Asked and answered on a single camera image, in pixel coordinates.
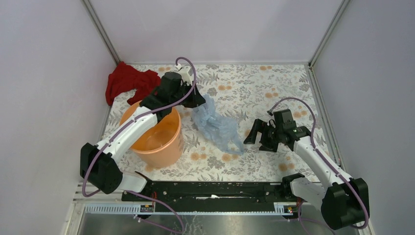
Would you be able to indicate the orange plastic trash bin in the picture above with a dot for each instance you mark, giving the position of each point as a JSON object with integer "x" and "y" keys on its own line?
{"x": 163, "y": 144}

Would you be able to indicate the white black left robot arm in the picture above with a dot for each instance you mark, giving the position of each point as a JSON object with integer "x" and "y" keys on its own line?
{"x": 99, "y": 162}

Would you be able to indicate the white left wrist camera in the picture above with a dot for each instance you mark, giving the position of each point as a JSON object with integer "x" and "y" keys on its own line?
{"x": 184, "y": 71}

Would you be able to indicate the floral patterned table mat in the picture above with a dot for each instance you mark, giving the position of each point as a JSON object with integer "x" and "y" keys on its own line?
{"x": 243, "y": 93}

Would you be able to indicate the light blue trash bag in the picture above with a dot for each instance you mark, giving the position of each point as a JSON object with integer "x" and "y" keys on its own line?
{"x": 220, "y": 130}

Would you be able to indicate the red cloth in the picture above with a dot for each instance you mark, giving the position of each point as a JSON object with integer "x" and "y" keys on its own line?
{"x": 126, "y": 78}

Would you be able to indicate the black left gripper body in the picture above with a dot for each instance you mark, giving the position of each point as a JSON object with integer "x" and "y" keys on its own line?
{"x": 183, "y": 90}

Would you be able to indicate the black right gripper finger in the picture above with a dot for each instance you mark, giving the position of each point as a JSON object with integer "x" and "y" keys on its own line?
{"x": 259, "y": 126}
{"x": 269, "y": 144}

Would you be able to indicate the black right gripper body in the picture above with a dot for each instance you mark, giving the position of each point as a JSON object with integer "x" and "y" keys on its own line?
{"x": 275, "y": 132}

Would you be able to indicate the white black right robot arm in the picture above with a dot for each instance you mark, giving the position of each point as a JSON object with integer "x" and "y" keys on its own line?
{"x": 342, "y": 200}

